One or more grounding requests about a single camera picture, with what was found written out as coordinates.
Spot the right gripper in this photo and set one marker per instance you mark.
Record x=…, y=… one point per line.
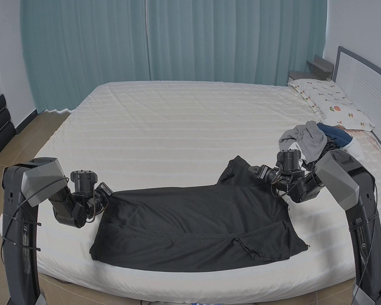
x=266, y=174

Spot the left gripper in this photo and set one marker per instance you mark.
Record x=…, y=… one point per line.
x=105, y=191

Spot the black T-shirt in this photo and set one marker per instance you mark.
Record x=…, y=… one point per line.
x=193, y=221

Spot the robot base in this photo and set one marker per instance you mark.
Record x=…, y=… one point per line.
x=190, y=303

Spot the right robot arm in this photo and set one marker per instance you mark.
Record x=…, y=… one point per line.
x=339, y=176

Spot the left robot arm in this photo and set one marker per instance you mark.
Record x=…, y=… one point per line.
x=43, y=183

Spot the pile of clothes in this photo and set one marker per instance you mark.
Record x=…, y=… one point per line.
x=311, y=138

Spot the bed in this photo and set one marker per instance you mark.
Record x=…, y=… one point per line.
x=177, y=122

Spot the white printed pillow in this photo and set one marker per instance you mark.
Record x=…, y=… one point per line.
x=333, y=103

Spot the grey bedside table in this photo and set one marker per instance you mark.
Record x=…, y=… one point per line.
x=316, y=67

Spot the blue-green curtain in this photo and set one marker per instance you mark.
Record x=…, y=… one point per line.
x=235, y=30
x=85, y=43

